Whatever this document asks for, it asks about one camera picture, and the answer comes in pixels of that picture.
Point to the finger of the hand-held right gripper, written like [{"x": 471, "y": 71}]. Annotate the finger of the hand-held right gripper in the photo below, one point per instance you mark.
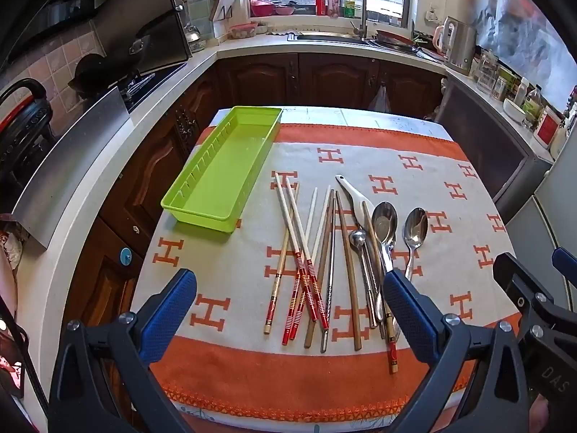
[
  {"x": 509, "y": 270},
  {"x": 565, "y": 261}
]

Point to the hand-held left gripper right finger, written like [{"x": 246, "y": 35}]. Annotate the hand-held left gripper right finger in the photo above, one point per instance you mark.
[{"x": 408, "y": 311}]

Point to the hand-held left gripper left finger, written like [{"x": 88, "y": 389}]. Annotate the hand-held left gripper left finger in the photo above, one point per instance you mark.
[{"x": 169, "y": 311}]

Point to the small steel spoon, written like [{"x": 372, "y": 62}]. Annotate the small steel spoon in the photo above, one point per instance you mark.
[{"x": 358, "y": 237}]

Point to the green plastic utensil tray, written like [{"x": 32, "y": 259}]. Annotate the green plastic utensil tray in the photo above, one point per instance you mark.
[{"x": 221, "y": 167}]

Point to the large blue cabinet knob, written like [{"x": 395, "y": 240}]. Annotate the large blue cabinet knob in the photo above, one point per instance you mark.
[{"x": 126, "y": 256}]

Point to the orange white printed blanket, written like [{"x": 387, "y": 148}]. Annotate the orange white printed blanket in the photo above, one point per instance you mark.
[{"x": 234, "y": 275}]

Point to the white ceramic spoon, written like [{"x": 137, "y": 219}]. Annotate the white ceramic spoon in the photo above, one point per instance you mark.
[{"x": 360, "y": 203}]

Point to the stainless steel cabinet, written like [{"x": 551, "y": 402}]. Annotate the stainless steel cabinet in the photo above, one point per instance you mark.
[{"x": 487, "y": 144}]

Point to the red labelled container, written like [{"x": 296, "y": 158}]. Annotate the red labelled container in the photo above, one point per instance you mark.
[{"x": 547, "y": 128}]

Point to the white bowl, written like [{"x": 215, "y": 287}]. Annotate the white bowl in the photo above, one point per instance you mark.
[{"x": 514, "y": 110}]

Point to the steel splash guard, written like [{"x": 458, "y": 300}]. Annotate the steel splash guard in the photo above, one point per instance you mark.
[{"x": 72, "y": 167}]

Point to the row of seasoning jars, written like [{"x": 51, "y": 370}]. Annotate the row of seasoning jars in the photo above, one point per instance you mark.
[{"x": 489, "y": 72}]

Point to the hanging plastic bag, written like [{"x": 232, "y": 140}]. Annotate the hanging plastic bag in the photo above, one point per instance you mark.
[{"x": 379, "y": 99}]

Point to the black gas stove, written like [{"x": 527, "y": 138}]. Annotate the black gas stove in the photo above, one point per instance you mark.
[{"x": 144, "y": 88}]

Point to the black pressure cooker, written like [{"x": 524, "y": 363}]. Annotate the black pressure cooker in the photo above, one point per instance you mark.
[{"x": 22, "y": 140}]

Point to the steel pot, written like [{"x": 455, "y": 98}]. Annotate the steel pot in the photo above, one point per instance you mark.
[{"x": 462, "y": 49}]

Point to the white pink electric kettle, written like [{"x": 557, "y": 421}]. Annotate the white pink electric kettle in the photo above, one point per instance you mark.
[{"x": 446, "y": 31}]

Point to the black wok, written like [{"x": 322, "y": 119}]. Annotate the black wok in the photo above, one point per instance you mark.
[{"x": 97, "y": 72}]

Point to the red plate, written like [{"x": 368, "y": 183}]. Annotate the red plate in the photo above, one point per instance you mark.
[{"x": 396, "y": 36}]

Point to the steel kettle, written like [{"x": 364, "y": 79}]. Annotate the steel kettle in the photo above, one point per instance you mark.
[{"x": 194, "y": 38}]

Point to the black range hood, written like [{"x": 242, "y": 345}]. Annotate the black range hood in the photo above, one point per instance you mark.
[{"x": 148, "y": 31}]

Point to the steel sink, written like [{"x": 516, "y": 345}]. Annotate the steel sink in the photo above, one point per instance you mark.
[{"x": 324, "y": 38}]

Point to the bowl with food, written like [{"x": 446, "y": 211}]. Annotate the bowl with food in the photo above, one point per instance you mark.
[{"x": 243, "y": 31}]

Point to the steel faucet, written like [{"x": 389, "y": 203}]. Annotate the steel faucet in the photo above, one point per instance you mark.
[{"x": 362, "y": 18}]

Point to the green bottle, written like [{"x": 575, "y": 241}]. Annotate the green bottle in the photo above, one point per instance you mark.
[{"x": 350, "y": 10}]

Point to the pink basin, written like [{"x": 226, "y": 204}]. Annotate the pink basin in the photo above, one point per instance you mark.
[{"x": 261, "y": 7}]

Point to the red bowl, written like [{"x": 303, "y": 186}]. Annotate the red bowl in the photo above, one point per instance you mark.
[{"x": 284, "y": 10}]

